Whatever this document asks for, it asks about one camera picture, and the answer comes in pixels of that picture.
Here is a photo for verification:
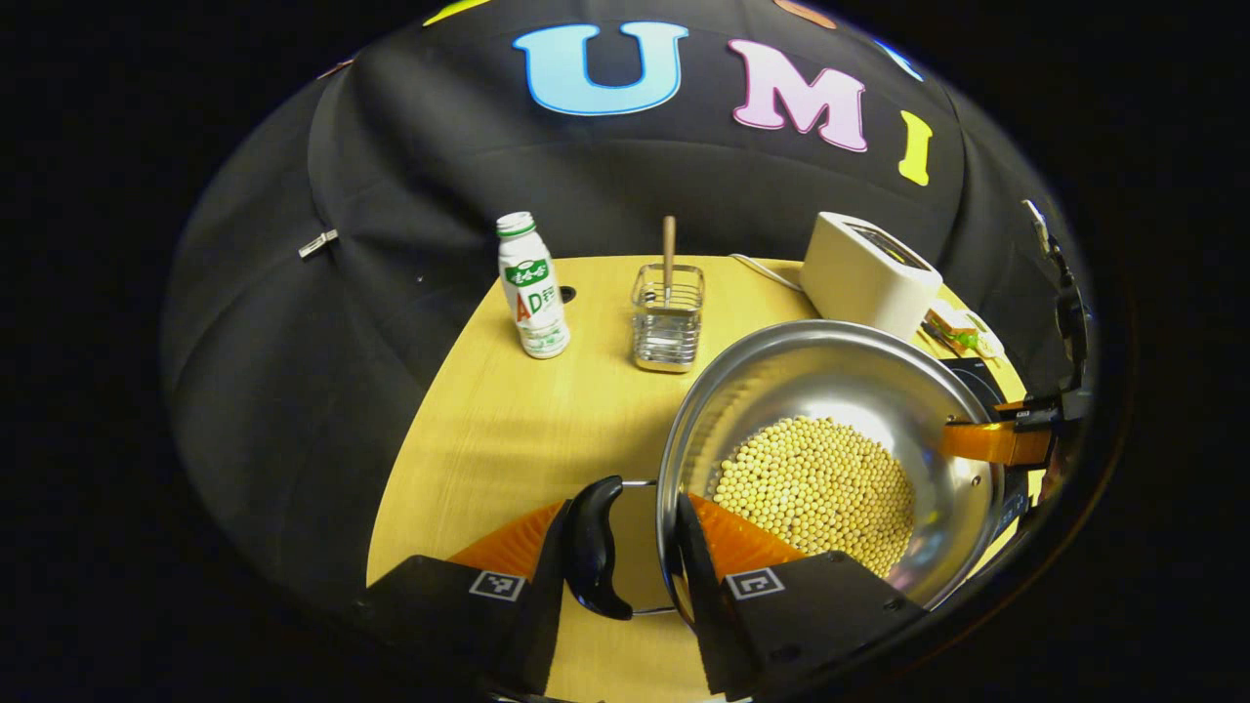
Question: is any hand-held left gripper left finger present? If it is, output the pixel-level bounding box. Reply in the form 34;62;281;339
352;498;573;697

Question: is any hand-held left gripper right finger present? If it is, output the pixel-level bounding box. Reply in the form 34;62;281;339
674;492;929;702

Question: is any black induction cooktop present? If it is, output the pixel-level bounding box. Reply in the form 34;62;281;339
939;356;1036;548

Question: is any steel pot with black handles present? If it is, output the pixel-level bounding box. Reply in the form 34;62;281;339
563;319;1007;622

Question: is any sandwich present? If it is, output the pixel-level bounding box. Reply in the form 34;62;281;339
921;301;1007;359

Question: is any heap of soybeans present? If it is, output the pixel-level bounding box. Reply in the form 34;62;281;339
711;415;917;579

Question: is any white toaster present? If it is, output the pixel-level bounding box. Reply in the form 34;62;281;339
801;211;944;341

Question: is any black backdrop cloth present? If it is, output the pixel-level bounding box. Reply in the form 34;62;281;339
161;0;1090;611

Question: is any white drink bottle green label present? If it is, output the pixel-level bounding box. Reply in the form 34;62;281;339
495;211;571;360

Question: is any white toaster cable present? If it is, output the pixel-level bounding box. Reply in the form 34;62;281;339
730;252;808;295

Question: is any wire mesh utensil holder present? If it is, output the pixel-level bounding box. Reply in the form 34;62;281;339
631;262;706;374

